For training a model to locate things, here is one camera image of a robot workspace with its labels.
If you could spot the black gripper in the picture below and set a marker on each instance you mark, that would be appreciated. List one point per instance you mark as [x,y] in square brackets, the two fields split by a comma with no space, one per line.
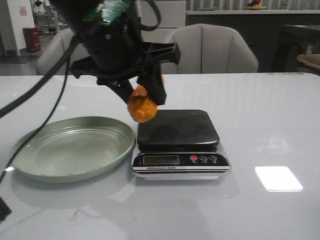
[117,52]

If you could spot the orange corn cob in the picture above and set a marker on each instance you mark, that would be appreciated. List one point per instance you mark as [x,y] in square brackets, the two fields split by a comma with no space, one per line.
[141,104]

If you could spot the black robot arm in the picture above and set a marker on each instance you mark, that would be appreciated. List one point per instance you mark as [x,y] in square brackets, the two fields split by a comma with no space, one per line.
[103,10]

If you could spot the digital kitchen scale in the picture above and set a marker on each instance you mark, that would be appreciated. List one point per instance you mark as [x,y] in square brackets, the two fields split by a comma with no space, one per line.
[179,144]

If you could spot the right grey upholstered chair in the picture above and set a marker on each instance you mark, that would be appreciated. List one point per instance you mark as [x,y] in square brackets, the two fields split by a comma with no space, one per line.
[210,49]

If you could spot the grey upholstered chair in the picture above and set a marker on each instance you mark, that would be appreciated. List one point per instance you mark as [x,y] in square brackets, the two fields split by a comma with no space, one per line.
[54,51]
[210,49]

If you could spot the white drawer cabinet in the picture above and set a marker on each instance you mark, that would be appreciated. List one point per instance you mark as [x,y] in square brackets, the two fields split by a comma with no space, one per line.
[173,15]

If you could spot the left grey upholstered chair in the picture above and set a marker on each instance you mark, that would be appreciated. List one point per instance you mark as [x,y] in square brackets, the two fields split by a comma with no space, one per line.
[54,51]

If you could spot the green round plate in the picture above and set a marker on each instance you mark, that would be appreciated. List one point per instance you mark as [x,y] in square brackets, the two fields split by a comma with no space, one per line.
[74,149]

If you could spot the red trash bin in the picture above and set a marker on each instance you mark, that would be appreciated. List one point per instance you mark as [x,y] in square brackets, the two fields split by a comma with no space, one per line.
[32,39]

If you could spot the fruit bowl on counter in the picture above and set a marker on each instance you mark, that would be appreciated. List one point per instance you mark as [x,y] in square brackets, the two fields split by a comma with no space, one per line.
[255,5]

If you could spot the dark side table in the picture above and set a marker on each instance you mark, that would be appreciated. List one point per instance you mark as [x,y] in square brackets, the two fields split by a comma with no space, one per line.
[294,40]

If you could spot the beige cushion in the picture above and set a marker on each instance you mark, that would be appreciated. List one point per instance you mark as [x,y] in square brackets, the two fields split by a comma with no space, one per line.
[309,63]

